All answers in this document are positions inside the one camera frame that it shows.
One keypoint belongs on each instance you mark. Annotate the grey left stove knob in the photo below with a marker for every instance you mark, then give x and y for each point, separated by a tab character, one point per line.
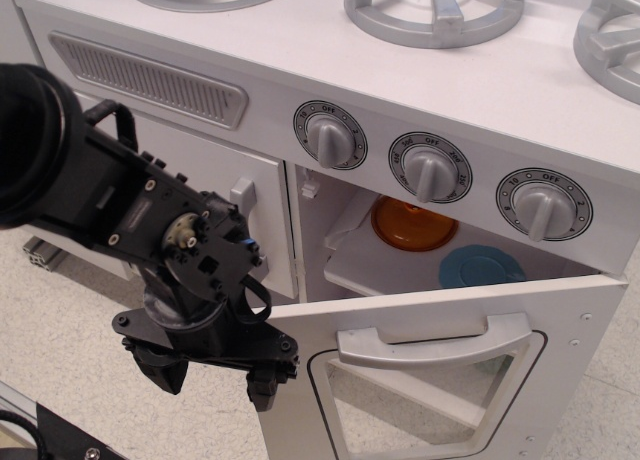
330	135

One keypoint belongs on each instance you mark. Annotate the grey right stove knob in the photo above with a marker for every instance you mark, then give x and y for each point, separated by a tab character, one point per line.
543	204

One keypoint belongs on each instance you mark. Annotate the grey stove knob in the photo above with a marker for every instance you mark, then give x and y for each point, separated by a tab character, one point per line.
430	167
543	204
330	135

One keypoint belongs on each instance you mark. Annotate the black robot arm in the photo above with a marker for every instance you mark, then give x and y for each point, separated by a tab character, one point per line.
79	174

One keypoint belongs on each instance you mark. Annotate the blue plate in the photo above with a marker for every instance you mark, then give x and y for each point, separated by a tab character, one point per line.
478	265

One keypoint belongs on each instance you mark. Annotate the grey left burner grate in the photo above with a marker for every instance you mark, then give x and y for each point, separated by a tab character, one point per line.
435	24

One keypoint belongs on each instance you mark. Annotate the grey middle stove knob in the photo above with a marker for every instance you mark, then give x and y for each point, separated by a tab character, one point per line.
430	167

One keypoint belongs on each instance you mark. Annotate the aluminium frame rail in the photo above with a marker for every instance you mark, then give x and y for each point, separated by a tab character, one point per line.
43	254

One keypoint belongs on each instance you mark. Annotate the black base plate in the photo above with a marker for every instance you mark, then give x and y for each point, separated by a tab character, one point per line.
55	438

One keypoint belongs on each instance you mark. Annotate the white oven door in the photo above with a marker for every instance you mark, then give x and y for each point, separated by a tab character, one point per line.
506	407

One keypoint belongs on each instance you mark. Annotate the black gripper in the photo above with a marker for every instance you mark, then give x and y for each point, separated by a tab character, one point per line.
174	328

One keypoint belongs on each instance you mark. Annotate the grey burner grate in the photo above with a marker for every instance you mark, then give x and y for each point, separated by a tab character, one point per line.
435	24
603	55

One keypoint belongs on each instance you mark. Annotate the grey vent grille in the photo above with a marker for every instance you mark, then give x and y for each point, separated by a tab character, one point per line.
208	99

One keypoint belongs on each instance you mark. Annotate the white cabinet door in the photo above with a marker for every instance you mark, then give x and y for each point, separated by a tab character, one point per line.
253	182

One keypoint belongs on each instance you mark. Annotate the grey right burner grate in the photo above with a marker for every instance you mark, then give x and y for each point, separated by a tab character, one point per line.
603	55

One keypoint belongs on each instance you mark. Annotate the orange bowl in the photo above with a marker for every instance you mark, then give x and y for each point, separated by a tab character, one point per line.
409	228

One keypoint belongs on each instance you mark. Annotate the white toy kitchen unit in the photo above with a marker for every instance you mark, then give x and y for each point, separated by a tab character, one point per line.
518	101

